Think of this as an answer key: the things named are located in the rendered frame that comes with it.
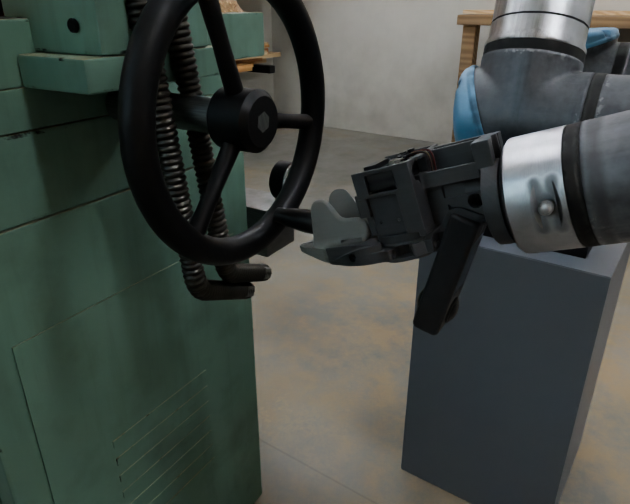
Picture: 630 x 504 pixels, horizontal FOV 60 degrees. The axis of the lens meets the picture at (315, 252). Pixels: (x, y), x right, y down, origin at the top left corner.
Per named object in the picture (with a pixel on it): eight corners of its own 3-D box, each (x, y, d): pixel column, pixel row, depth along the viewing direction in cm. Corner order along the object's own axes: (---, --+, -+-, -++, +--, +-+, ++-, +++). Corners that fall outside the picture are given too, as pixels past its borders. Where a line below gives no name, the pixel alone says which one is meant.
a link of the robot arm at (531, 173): (595, 224, 45) (578, 269, 37) (533, 232, 48) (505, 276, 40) (574, 115, 43) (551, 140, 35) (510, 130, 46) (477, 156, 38)
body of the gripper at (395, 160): (380, 157, 52) (510, 125, 45) (404, 242, 54) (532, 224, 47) (341, 177, 46) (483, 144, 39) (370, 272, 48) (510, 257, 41)
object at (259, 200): (268, 258, 88) (267, 211, 85) (210, 242, 94) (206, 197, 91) (297, 240, 95) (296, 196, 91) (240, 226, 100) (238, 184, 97)
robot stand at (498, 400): (454, 394, 140) (481, 188, 118) (580, 444, 125) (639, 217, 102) (400, 469, 118) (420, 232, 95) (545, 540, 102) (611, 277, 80)
